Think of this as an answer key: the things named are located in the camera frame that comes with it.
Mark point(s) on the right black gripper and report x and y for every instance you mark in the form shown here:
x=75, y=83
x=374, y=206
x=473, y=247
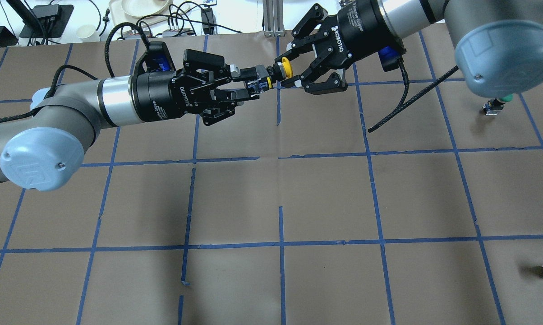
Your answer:
x=361, y=28

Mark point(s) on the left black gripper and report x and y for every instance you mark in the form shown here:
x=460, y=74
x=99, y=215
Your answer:
x=158, y=95

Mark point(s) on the yellow push button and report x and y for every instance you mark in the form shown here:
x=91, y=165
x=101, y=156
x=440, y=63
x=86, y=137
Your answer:
x=266, y=77

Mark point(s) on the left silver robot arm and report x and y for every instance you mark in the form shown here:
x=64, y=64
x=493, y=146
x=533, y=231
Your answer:
x=43, y=148

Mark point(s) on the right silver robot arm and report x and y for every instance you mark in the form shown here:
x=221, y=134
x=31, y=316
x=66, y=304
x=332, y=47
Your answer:
x=498, y=43

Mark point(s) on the black monitor stand base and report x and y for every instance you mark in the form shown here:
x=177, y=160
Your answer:
x=44, y=20

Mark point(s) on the white tray with plate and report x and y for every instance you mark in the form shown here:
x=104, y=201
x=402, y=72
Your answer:
x=132, y=10

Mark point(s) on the white paper cup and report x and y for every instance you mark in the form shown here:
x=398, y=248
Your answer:
x=87, y=33

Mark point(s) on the aluminium frame post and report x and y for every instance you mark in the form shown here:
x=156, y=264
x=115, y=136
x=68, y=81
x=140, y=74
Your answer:
x=273, y=22

